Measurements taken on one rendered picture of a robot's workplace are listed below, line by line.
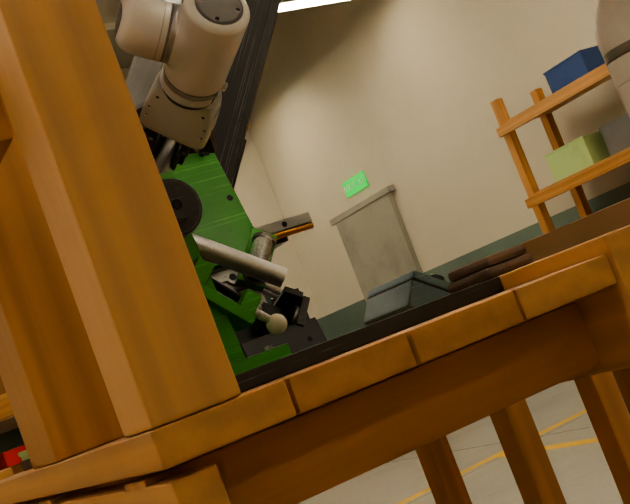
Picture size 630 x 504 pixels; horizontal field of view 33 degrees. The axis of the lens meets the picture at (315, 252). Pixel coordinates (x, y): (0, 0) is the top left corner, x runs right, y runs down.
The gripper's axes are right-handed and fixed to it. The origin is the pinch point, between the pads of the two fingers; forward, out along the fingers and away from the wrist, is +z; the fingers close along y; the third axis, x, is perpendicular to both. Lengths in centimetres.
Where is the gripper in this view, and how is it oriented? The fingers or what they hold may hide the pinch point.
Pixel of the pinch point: (166, 150)
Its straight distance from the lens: 158.3
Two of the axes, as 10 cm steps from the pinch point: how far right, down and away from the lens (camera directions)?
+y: -9.1, -4.1, -1.1
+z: -3.2, 4.9, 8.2
